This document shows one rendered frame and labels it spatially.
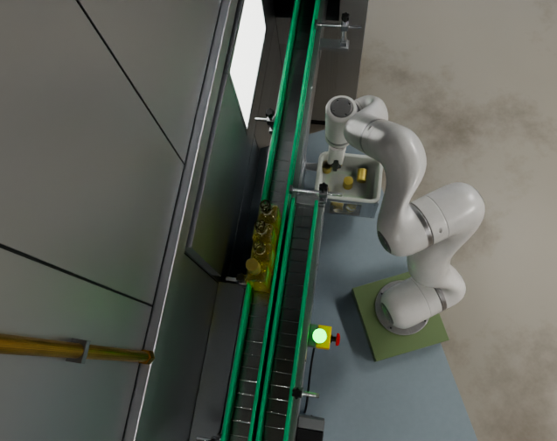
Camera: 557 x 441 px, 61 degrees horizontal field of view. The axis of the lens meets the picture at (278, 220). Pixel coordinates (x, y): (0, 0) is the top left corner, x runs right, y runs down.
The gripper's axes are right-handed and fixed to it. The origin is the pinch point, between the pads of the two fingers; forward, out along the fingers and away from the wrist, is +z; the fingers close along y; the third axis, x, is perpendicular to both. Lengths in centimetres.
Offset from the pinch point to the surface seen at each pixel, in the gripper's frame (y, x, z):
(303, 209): 17.3, -8.6, 4.9
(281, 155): -1.2, -19.1, 5.0
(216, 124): 13, -30, -39
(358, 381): 68, 18, 35
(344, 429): 84, 15, 35
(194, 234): 42, -29, -39
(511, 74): -120, 93, 110
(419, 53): -129, 38, 110
